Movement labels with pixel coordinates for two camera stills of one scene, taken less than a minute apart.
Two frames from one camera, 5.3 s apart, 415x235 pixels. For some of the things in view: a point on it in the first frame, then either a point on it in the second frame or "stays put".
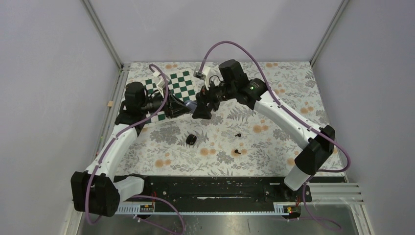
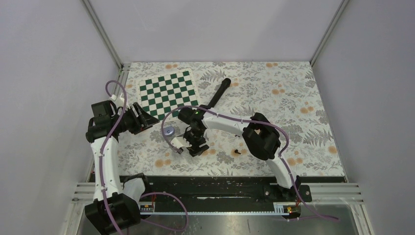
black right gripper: (202, 111) to (195, 150)
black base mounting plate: (220, 193) stays put
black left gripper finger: (176, 105) to (146, 119)
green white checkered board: (181, 84) stays put
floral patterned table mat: (238, 140) stays put
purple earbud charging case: (191, 105) to (169, 130)
